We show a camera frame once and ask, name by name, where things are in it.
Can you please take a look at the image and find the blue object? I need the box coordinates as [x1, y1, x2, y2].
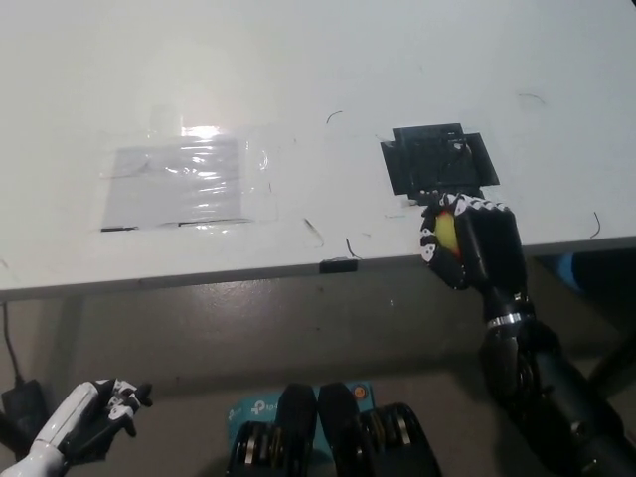
[557, 252, 578, 293]

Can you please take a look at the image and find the black tape patch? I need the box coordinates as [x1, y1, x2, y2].
[380, 121, 501, 200]

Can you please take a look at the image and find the black cable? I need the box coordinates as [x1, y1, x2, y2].
[1, 302, 26, 387]

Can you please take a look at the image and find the yellow and orange tennis ball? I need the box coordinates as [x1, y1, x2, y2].
[433, 196, 464, 262]

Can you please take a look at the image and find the teal router box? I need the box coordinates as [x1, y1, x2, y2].
[227, 380, 374, 454]

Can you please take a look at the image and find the black power adapter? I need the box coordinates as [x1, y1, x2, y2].
[0, 379, 50, 434]

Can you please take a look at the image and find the white table leg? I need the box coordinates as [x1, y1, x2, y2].
[49, 296, 85, 398]

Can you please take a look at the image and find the clear plastic taped sheet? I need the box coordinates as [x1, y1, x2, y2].
[100, 137, 254, 233]

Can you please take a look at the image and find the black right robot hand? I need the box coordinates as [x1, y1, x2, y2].
[415, 191, 537, 328]

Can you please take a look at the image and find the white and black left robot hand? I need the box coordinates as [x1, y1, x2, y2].
[29, 378, 154, 467]

